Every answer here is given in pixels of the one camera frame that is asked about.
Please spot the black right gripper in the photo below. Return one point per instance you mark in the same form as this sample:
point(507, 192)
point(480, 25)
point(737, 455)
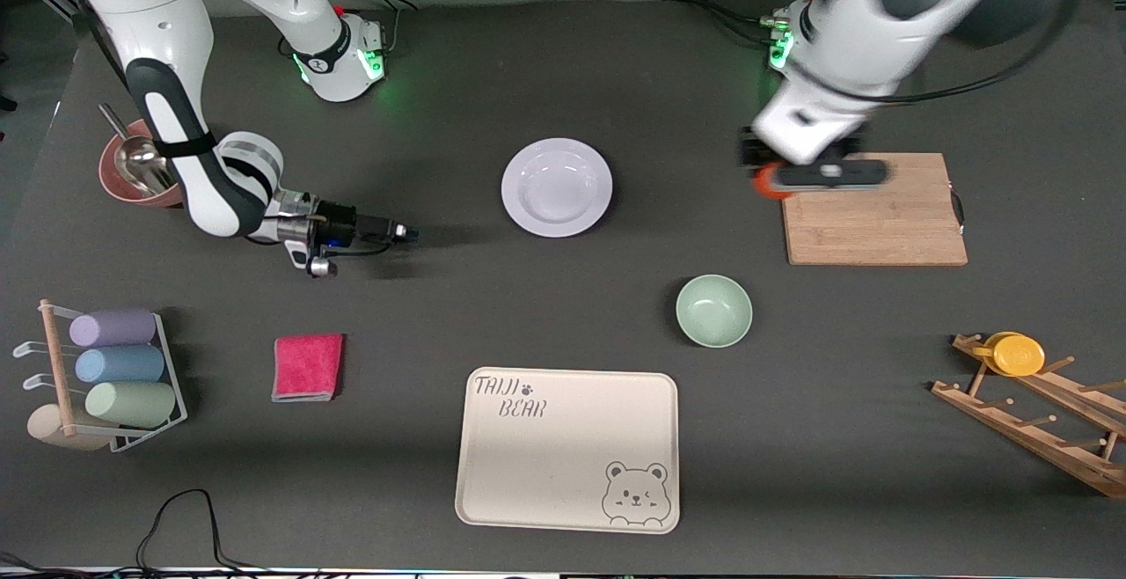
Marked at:
point(339, 217)

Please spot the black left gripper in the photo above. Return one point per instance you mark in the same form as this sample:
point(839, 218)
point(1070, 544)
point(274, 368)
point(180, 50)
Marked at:
point(749, 153)

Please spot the orange fruit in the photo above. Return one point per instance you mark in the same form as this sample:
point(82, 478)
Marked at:
point(767, 185)

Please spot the pale lavender round plate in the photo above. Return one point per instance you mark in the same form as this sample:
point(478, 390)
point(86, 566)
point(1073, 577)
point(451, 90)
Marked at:
point(557, 187)

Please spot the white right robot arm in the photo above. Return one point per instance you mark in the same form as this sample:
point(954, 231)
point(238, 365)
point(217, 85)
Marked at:
point(167, 33)

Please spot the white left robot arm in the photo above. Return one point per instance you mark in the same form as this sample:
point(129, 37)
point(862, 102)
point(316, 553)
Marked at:
point(880, 33)

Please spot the wooden cutting board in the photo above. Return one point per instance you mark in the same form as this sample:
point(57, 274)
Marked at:
point(880, 227)

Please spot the pink folded cloth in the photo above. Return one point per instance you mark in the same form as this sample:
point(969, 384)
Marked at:
point(308, 366)

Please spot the mint green bowl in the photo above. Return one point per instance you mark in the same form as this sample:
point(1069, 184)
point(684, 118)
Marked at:
point(714, 311)

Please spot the metal scoop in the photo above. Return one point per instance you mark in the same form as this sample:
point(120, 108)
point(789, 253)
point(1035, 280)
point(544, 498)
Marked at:
point(141, 161)

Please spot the pink bowl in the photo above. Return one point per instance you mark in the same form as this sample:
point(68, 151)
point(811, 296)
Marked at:
point(119, 187)

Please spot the cream bear print tray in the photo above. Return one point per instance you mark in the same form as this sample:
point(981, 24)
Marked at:
point(545, 456)

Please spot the purple cup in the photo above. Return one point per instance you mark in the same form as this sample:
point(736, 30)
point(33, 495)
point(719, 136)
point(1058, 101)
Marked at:
point(113, 327)

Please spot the blue cup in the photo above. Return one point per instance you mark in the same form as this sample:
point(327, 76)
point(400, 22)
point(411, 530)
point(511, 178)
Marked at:
point(119, 364)

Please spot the green cup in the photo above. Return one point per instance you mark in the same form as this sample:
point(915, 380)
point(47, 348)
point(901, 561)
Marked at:
point(130, 404)

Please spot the yellow cup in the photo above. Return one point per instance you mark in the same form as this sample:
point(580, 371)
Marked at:
point(1019, 356)

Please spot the beige cup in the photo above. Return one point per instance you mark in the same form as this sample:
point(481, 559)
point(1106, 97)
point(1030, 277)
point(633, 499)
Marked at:
point(48, 428)

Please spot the wooden peg drying rack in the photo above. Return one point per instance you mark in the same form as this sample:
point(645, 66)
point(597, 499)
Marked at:
point(1038, 438)

